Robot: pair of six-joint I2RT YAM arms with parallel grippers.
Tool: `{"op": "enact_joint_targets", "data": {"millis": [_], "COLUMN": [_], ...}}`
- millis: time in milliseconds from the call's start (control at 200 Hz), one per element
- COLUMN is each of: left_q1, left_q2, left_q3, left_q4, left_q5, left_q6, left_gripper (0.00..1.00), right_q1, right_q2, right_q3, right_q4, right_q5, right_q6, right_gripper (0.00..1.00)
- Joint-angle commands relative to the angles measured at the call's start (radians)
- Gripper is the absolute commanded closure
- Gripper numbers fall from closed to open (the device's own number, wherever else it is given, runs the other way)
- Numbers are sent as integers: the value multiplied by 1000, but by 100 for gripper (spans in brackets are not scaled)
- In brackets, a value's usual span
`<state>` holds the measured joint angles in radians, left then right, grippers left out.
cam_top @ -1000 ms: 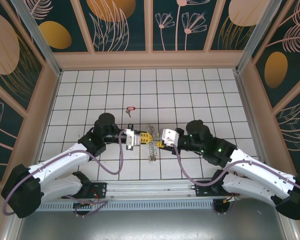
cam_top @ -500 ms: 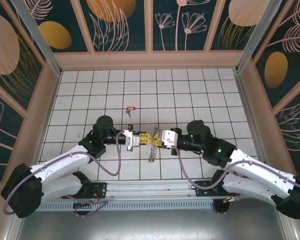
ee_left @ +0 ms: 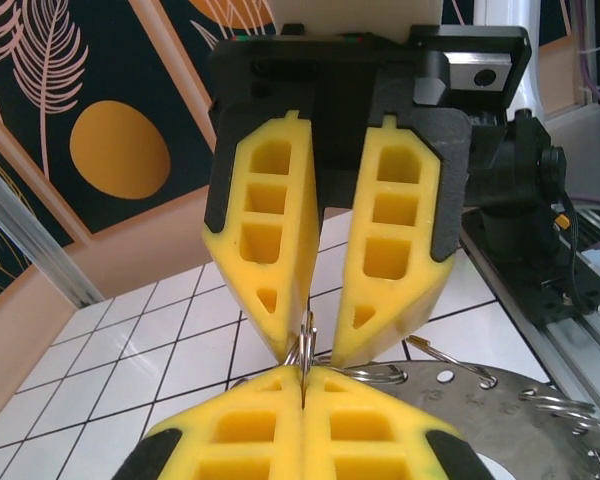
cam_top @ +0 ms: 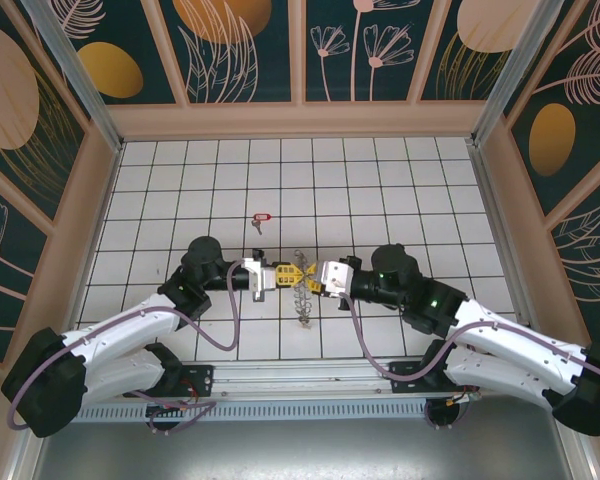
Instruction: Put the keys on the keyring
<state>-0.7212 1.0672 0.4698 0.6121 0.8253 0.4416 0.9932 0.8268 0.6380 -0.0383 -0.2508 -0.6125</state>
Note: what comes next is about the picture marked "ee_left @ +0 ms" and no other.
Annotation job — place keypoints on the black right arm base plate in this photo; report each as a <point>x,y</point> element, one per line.
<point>555,295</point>

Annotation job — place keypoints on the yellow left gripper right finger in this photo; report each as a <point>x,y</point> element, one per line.
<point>316,450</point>

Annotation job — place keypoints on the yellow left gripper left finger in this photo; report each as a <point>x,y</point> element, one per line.
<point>287,450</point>

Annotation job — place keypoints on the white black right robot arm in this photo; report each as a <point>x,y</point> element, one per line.
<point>510,175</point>

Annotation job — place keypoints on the aluminium frame post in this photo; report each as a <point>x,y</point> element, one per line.
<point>30,230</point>

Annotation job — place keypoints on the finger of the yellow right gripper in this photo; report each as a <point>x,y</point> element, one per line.
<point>300,200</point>
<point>425,200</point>

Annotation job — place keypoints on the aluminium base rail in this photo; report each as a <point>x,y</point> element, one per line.
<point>595,350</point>

